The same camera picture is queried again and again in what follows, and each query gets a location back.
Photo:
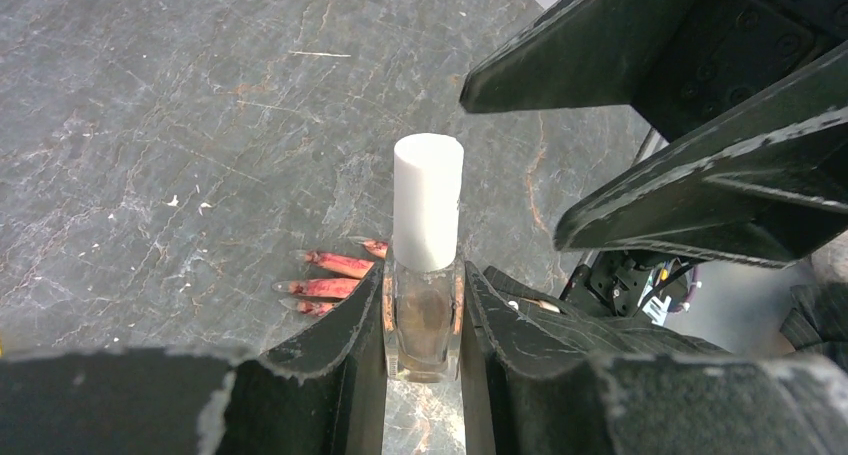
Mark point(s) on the clear nail polish bottle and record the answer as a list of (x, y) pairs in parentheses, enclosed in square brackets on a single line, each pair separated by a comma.
[(424, 274)]

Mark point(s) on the black pinstripe sleeve forearm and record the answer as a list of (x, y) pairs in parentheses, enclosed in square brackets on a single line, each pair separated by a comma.
[(815, 324)]

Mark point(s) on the mannequin hand with red nails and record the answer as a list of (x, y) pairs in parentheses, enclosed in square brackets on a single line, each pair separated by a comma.
[(320, 295)]

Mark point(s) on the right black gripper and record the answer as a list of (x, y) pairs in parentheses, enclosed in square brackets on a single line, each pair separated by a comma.
[(763, 184)]

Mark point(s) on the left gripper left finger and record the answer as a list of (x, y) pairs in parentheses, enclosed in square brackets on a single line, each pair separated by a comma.
[(322, 391)]

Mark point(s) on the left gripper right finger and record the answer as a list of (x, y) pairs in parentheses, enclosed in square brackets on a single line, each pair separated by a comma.
[(526, 391)]

